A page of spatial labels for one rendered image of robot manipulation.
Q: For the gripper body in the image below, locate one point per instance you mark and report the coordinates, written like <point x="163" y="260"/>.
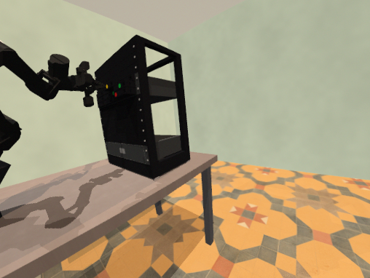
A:
<point x="87" y="100"/>

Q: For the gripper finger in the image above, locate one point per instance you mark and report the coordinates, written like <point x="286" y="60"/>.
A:
<point x="94" y="82"/>
<point x="96" y="88"/>

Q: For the black server rack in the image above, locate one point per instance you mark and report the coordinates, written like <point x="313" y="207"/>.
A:
<point x="131" y="143"/>

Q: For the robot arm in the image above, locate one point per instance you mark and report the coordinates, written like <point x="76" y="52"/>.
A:
<point x="57" y="75"/>

